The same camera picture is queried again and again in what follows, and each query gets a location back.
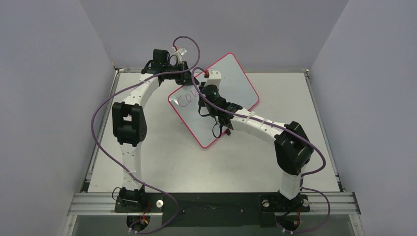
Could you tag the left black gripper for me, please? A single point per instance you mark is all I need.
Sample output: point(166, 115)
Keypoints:
point(186, 78)

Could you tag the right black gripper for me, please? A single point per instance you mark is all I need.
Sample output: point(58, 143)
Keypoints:
point(202, 99)

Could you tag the pink framed whiteboard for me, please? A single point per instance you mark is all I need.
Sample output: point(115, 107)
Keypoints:
point(234, 87)

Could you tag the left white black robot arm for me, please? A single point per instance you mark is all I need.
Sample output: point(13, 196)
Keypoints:
point(130, 128)

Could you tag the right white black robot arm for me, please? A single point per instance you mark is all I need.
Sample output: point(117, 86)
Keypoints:
point(292, 154)

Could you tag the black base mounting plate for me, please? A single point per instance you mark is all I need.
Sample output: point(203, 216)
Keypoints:
point(212, 209)

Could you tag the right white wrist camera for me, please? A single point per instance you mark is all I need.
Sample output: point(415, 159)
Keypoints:
point(214, 77)

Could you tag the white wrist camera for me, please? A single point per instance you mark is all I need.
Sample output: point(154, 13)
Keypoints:
point(214, 77)
point(180, 52)

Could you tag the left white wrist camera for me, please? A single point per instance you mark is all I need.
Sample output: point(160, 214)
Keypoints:
point(180, 52)

